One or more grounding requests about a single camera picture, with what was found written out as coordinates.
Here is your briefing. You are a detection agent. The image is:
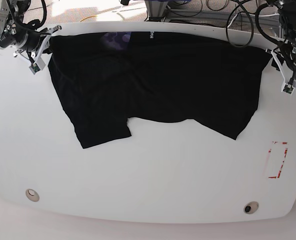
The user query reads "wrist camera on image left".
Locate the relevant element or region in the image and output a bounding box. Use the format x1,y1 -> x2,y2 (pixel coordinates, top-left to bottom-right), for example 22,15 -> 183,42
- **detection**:
29,59 -> 46,75

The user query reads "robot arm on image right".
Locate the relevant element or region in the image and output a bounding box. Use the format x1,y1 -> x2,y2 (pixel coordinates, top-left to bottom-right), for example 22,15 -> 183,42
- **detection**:
254,0 -> 296,94

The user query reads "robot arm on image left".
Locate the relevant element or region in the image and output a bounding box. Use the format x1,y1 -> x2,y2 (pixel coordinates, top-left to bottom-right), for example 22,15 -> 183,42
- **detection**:
0,0 -> 62,74

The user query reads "aluminium frame rail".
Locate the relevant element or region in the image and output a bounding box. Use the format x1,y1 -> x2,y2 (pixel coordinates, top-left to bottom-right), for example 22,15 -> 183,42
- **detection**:
145,0 -> 289,40

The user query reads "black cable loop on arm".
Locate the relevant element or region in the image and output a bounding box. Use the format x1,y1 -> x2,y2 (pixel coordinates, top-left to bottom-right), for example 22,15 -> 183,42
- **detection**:
225,0 -> 256,48

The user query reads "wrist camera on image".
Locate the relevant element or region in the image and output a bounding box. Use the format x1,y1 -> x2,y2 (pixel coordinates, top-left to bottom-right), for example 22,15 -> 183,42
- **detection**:
281,82 -> 295,95
29,59 -> 46,75

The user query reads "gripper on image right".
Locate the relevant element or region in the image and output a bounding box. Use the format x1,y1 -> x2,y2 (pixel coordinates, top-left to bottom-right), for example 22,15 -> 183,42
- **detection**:
265,48 -> 296,87

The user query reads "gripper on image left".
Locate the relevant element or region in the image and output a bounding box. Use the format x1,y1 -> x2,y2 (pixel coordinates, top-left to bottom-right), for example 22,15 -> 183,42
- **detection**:
12,25 -> 62,66

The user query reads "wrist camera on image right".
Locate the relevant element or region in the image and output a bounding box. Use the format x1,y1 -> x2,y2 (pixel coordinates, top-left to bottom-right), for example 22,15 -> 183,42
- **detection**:
281,82 -> 295,95

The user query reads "black t-shirt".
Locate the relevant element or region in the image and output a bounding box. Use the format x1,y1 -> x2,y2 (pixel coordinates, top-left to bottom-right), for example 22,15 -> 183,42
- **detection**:
48,31 -> 272,149

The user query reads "table grommet hole right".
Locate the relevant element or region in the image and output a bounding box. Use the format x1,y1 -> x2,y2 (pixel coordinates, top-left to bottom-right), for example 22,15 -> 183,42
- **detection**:
243,201 -> 259,215

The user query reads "red tape rectangle marking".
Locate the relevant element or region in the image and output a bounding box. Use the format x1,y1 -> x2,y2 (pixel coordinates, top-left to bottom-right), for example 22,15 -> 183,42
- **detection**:
265,141 -> 289,179

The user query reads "white cable on floor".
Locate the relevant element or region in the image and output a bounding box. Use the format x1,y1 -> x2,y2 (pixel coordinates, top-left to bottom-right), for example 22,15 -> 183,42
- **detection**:
224,11 -> 281,30

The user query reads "white table grommet left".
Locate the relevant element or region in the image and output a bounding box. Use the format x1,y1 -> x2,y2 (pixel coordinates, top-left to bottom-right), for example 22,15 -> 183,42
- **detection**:
25,189 -> 40,203

